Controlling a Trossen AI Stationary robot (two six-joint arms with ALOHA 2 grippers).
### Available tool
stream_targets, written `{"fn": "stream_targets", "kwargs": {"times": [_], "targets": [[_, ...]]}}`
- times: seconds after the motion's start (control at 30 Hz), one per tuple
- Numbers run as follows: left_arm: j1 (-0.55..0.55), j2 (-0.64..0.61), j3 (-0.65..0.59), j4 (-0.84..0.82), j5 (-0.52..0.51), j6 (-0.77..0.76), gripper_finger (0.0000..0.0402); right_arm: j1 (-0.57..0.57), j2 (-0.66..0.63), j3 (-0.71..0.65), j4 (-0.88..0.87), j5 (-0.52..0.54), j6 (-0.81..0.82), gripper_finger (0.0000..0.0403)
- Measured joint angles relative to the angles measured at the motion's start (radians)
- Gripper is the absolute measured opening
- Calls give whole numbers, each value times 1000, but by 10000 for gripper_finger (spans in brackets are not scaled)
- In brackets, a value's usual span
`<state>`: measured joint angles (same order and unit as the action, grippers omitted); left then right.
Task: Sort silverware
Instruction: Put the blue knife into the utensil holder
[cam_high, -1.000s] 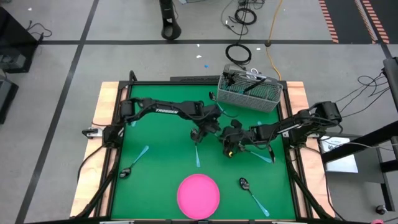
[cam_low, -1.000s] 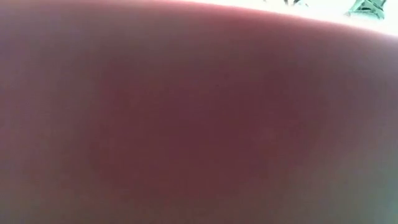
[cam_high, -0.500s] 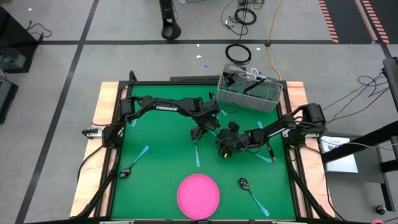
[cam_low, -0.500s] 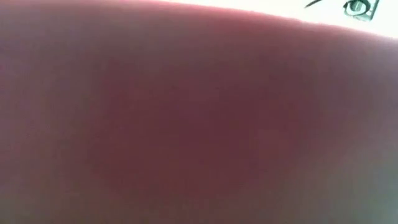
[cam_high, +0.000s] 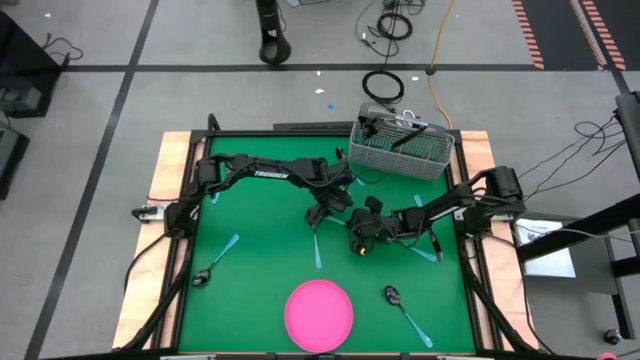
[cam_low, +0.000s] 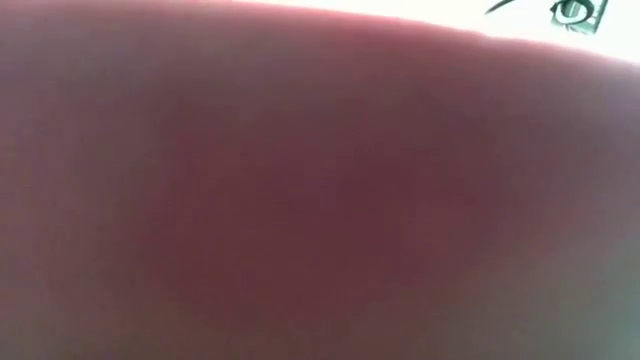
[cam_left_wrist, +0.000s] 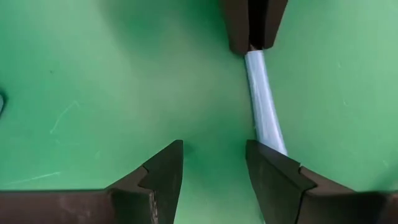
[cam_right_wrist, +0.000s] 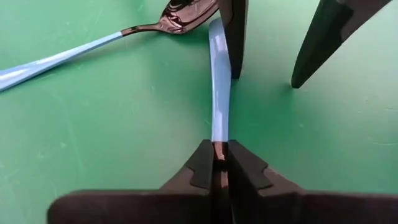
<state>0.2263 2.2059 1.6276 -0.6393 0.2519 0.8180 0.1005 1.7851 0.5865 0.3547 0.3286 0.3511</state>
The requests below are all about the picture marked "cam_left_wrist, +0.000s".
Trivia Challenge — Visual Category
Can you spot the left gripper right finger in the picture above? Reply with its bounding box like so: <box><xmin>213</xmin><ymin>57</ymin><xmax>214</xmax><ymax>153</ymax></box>
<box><xmin>245</xmin><ymin>139</ymin><xmax>398</xmax><ymax>224</ymax></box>

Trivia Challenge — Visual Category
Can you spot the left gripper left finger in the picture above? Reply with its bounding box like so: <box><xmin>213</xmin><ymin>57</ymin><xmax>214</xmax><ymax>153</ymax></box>
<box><xmin>0</xmin><ymin>139</ymin><xmax>185</xmax><ymax>224</ymax></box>

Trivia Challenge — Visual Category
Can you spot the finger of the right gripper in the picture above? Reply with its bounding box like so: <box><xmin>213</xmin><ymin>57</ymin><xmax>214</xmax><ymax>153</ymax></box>
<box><xmin>262</xmin><ymin>0</ymin><xmax>289</xmax><ymax>51</ymax></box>
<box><xmin>219</xmin><ymin>0</ymin><xmax>250</xmax><ymax>56</ymax></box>

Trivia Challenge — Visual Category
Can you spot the green table mat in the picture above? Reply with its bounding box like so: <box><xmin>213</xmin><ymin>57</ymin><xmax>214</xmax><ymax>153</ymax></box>
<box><xmin>0</xmin><ymin>0</ymin><xmax>398</xmax><ymax>224</ymax></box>

